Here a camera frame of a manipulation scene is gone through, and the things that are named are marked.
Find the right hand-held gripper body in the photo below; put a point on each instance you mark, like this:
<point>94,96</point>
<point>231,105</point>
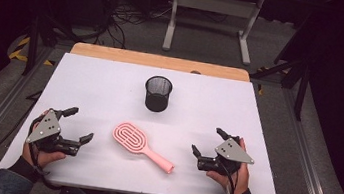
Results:
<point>231,152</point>

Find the black mesh pen holder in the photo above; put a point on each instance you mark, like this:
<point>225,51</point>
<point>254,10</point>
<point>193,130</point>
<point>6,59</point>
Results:
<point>157,98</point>

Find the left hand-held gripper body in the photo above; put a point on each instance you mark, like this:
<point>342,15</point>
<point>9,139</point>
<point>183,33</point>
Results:
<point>44,129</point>

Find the person's left hand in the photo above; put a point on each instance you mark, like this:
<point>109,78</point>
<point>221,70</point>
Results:
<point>46,157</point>

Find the pink hairbrush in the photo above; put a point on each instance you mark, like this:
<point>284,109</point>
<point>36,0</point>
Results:
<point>129,137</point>

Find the white metal stand frame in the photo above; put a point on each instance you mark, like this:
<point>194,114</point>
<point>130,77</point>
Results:
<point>215,4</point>

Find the white board sheet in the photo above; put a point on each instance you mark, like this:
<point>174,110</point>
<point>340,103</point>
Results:
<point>118,103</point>

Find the yellow black hazard tape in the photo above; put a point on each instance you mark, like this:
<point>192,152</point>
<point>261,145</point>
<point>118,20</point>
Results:
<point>20,48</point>

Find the person's right hand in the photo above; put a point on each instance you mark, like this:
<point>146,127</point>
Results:
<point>243,178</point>

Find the black metal stand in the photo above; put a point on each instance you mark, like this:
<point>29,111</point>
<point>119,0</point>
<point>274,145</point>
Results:
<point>33,45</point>
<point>301,90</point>

